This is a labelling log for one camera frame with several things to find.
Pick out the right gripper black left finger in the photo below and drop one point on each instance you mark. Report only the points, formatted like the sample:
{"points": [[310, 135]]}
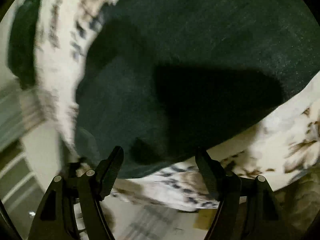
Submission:
{"points": [[55, 217]]}

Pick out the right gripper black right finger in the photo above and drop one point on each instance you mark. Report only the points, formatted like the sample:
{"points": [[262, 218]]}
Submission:
{"points": [[263, 218]]}

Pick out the dark green denim pant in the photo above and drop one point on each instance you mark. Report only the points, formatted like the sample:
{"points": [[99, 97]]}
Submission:
{"points": [[163, 79]]}

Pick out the floral cream fleece blanket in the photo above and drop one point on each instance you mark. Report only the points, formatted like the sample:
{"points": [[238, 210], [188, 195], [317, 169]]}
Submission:
{"points": [[282, 151]]}

